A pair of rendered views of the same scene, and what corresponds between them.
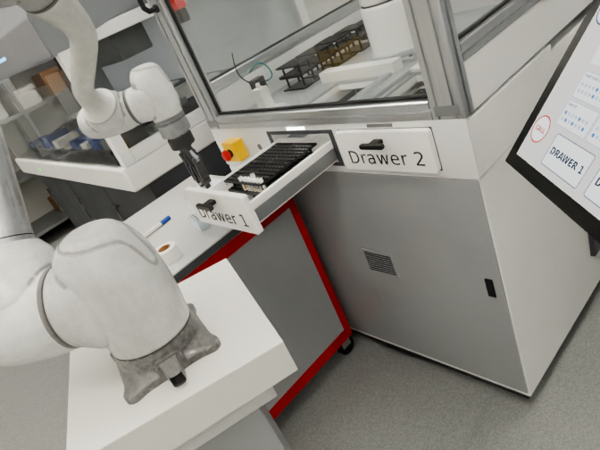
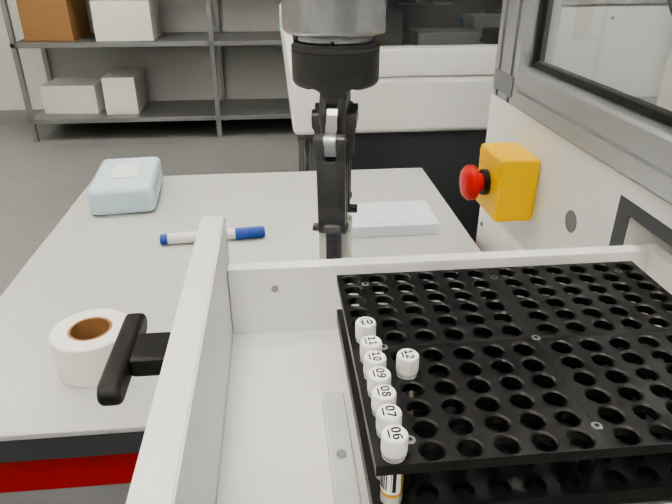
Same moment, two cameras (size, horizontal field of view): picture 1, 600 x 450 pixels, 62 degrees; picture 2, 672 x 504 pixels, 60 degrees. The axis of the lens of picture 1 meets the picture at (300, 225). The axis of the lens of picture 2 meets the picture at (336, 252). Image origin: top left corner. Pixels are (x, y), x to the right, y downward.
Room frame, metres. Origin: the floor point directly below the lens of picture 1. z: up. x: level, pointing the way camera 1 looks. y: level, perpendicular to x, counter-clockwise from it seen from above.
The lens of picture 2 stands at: (1.03, -0.02, 1.10)
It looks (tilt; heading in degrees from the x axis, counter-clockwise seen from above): 27 degrees down; 28
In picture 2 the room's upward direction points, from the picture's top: straight up
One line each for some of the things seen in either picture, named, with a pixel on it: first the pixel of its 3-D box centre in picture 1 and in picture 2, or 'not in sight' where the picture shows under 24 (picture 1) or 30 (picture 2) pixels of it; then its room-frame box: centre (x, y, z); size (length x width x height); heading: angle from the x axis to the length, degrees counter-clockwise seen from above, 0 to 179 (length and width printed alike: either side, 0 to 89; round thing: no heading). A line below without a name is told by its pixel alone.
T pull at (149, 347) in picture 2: (208, 204); (146, 354); (1.21, 0.20, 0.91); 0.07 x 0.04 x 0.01; 33
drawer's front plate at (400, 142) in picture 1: (384, 150); not in sight; (1.14, -0.27, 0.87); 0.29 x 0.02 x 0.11; 33
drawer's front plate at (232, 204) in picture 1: (220, 209); (201, 395); (1.23, 0.17, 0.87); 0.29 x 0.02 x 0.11; 33
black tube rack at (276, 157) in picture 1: (273, 171); (528, 379); (1.34, 0.01, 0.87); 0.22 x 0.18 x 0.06; 123
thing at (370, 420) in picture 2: (244, 181); (367, 352); (1.28, 0.09, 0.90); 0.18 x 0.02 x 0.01; 33
